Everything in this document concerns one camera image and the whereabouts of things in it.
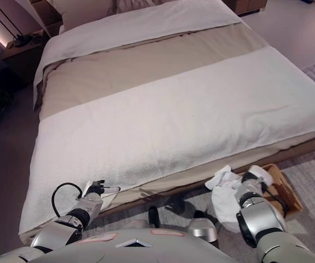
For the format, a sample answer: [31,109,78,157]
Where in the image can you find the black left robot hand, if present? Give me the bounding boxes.
[82,179,121,197]

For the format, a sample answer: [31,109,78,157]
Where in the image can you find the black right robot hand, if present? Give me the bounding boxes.
[240,164,274,190]

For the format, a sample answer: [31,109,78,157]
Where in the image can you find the white garment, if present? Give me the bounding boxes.
[204,164,246,234]

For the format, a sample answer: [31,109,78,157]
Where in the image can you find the wooden laundry basket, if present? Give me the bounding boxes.
[233,163,304,219]

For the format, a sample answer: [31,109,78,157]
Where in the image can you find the white fluffy bed blanket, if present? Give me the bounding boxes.
[19,45,315,235]

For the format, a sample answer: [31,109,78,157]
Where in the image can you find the left robot leg black foot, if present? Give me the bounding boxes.
[124,205,161,231]

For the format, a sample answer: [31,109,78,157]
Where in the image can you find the silver robot torso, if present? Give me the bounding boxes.
[0,228,238,263]

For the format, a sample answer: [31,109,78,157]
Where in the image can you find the silver right robot leg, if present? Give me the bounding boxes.
[187,210,219,243]

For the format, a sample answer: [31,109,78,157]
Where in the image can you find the beige duvet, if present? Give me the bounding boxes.
[32,20,273,121]

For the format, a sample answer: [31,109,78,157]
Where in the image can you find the low dark wooden nightstand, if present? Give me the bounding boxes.
[2,30,51,81]

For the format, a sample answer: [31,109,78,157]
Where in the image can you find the white folded top sheet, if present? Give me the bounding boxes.
[33,0,242,86]

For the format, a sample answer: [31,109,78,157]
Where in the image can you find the brown cube nightstand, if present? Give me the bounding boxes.
[222,0,267,14]

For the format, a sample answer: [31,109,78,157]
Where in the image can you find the brown headboard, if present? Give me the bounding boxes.
[31,0,64,38]

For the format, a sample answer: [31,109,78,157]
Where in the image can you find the plain white pillow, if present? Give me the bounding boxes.
[47,0,117,26]

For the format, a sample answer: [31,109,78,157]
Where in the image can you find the grey patterned pillow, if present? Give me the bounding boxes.
[106,0,164,15]

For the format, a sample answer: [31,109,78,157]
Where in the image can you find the black floor lamp stand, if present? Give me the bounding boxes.
[0,0,26,39]

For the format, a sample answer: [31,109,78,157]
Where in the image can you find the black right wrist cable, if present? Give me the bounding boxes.
[260,179,288,218]

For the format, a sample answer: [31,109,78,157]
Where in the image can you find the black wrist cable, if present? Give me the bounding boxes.
[51,182,85,220]
[260,179,288,218]

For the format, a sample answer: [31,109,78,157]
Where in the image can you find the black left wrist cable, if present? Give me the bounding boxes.
[51,182,85,220]

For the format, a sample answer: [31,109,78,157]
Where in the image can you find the brown upholstered bed frame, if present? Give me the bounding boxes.
[20,133,315,245]

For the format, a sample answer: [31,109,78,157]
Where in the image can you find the black tangled cords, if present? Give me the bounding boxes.
[12,31,47,46]

